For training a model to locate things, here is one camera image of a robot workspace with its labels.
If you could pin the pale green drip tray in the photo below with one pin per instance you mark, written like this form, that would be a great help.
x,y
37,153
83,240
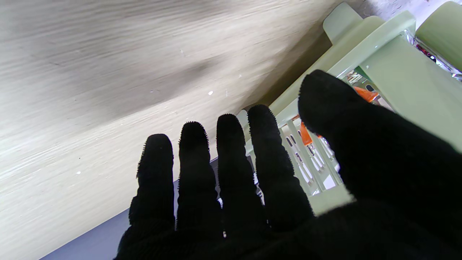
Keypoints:
x,y
343,20

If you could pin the pale green plastic dish rack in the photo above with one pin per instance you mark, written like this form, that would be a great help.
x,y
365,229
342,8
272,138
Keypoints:
x,y
404,79

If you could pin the orange plastic bowl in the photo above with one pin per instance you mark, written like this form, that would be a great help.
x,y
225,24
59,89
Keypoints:
x,y
364,94

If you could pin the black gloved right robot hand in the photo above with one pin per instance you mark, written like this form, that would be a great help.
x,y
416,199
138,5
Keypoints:
x,y
379,187

